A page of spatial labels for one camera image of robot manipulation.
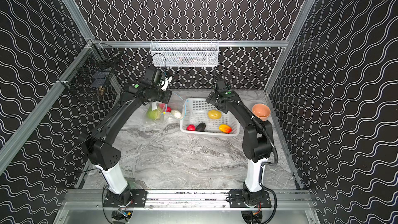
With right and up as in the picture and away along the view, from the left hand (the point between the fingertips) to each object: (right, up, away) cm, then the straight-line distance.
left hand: (173, 95), depth 80 cm
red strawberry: (-8, -5, +8) cm, 12 cm away
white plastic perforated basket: (+13, -13, +23) cm, 30 cm away
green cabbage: (-15, -11, +18) cm, 26 cm away
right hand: (+24, -3, +14) cm, 28 cm away
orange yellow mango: (+29, -19, +15) cm, 38 cm away
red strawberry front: (+8, -19, +14) cm, 24 cm away
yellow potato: (+23, -11, +20) cm, 32 cm away
